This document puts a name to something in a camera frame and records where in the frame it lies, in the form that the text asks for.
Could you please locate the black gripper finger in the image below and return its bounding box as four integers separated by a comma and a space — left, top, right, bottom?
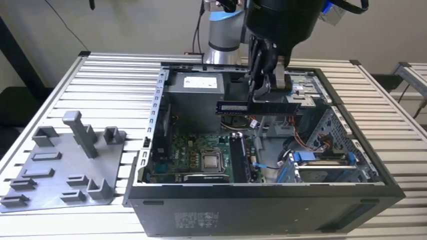
246, 36, 267, 111
255, 41, 294, 102

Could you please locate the dark blue RAM stick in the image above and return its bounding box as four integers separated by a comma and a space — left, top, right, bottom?
215, 100, 303, 116

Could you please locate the black RAM slot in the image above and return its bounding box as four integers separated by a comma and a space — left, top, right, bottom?
242, 136, 250, 182
247, 136, 255, 181

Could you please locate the grey metal drive cage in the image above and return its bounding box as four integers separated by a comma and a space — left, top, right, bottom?
252, 71, 334, 138

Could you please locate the grey power supply box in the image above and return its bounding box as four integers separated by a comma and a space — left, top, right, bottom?
164, 72, 228, 134

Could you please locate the hard disk in blue carrier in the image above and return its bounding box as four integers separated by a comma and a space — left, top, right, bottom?
276, 150, 368, 185

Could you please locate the CPU socket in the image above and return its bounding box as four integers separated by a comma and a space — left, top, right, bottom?
196, 148, 227, 175

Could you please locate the green motherboard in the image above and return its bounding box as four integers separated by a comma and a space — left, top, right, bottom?
144, 133, 268, 185

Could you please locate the silver CPU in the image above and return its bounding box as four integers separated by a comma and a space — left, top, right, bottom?
200, 154, 223, 172

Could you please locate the black graphics card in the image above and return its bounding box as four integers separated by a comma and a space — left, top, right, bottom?
172, 173, 235, 185

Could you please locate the black open PC case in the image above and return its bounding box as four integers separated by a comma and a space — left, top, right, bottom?
121, 61, 407, 238

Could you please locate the grey parts rack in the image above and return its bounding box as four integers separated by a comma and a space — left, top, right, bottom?
0, 110, 129, 214

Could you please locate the orange wire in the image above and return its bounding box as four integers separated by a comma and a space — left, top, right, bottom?
290, 115, 323, 152

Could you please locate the yellow black power wire bundle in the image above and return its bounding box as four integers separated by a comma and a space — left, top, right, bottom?
219, 115, 268, 131

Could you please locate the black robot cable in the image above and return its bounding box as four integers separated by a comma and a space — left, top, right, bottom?
191, 0, 206, 54

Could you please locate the aluminium frame table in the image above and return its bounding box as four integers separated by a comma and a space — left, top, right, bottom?
388, 61, 427, 101

